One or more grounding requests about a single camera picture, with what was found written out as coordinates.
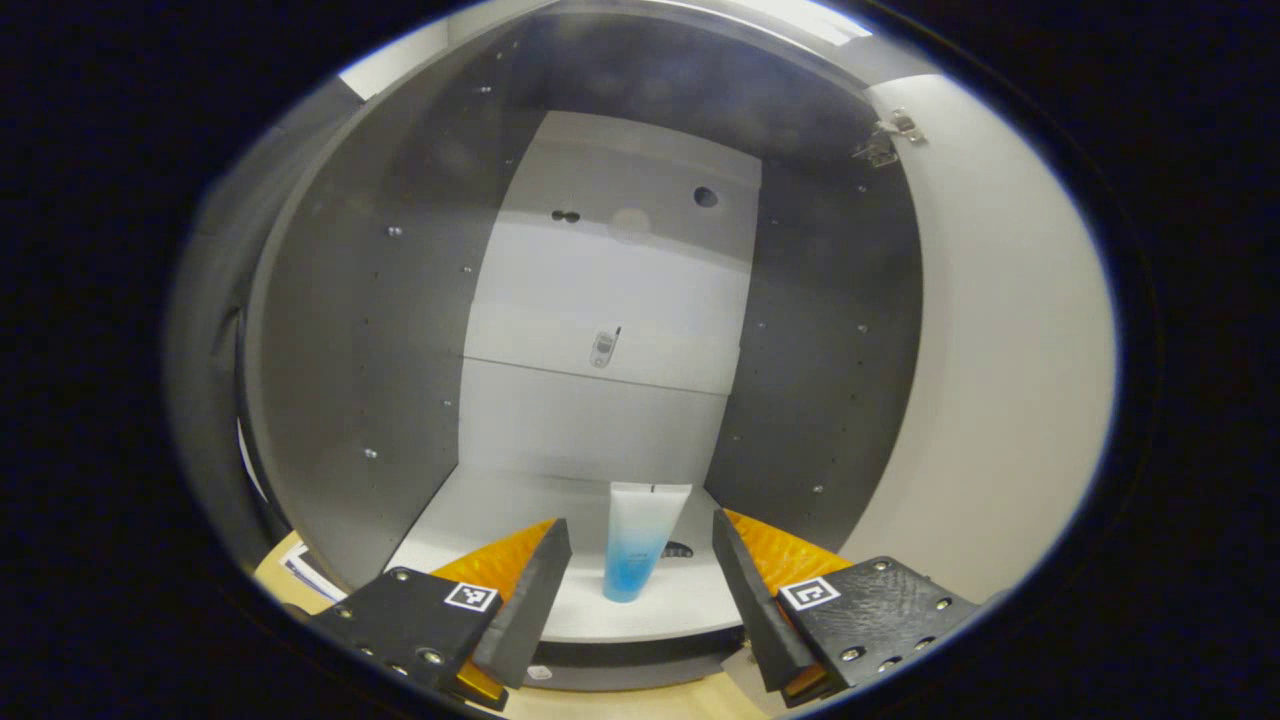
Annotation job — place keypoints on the dark grey cabinet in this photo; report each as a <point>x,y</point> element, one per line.
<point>350,350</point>

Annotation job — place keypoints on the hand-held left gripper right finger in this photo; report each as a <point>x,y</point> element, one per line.
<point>760,610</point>

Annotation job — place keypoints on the metal door hinge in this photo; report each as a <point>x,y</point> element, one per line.
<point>885,148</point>

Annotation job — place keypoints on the white blue tube bottle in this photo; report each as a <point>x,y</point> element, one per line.
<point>635,540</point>

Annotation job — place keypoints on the portrait cover book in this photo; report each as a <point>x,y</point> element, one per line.
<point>310,570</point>

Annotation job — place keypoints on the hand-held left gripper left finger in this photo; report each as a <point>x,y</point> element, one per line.
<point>530,610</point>

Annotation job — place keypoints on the large ceiling light panel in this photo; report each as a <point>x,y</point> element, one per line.
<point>810,20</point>

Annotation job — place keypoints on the black backdrop cloth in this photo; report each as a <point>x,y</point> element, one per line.
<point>200,350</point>

